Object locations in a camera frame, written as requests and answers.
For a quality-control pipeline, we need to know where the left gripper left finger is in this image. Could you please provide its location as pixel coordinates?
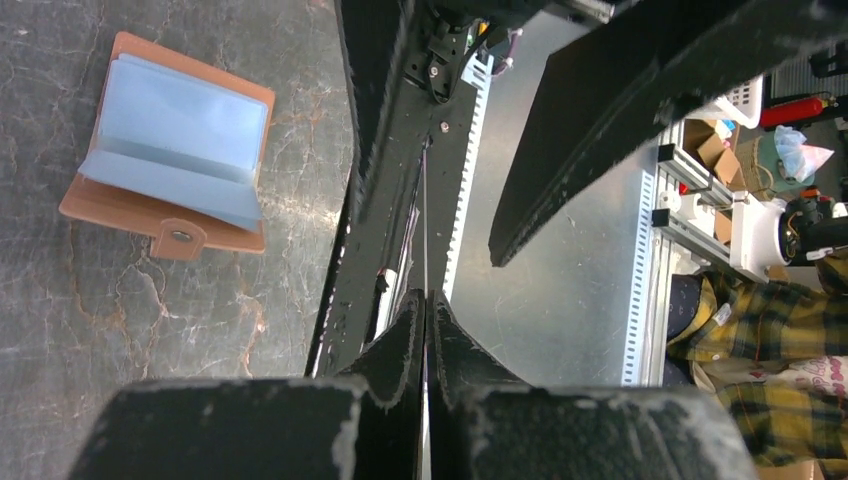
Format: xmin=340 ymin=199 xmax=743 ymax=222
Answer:
xmin=70 ymin=289 xmax=426 ymax=479

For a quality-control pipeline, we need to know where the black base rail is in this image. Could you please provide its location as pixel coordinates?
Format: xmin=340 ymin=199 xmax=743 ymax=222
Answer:
xmin=305 ymin=1 xmax=539 ymax=377

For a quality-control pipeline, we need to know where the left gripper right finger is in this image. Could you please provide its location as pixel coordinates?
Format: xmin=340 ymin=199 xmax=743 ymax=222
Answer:
xmin=427 ymin=292 xmax=757 ymax=479

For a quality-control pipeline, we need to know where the aluminium frame rail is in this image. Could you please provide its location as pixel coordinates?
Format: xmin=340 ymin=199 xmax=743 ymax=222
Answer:
xmin=621 ymin=122 xmax=732 ymax=387

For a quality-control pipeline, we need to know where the yellow plaid cloth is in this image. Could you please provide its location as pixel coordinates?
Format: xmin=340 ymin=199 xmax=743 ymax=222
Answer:
xmin=664 ymin=251 xmax=847 ymax=479

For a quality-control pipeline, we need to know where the red fire extinguisher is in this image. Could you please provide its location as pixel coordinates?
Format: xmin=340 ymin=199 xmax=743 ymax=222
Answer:
xmin=759 ymin=96 xmax=839 ymax=129

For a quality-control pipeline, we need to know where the brown leather card holder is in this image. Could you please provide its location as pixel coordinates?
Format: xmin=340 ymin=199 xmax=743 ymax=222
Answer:
xmin=59 ymin=31 xmax=275 ymax=261

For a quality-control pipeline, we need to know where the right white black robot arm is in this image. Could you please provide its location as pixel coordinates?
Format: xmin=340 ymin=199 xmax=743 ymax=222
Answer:
xmin=488 ymin=1 xmax=847 ymax=267

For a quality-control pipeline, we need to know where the white plastic basket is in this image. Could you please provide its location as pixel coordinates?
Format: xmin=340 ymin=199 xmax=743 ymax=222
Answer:
xmin=687 ymin=75 xmax=764 ymax=129

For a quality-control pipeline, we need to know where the cardboard box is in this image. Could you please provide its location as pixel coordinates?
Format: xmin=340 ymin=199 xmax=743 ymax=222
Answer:
xmin=683 ymin=119 xmax=746 ymax=191

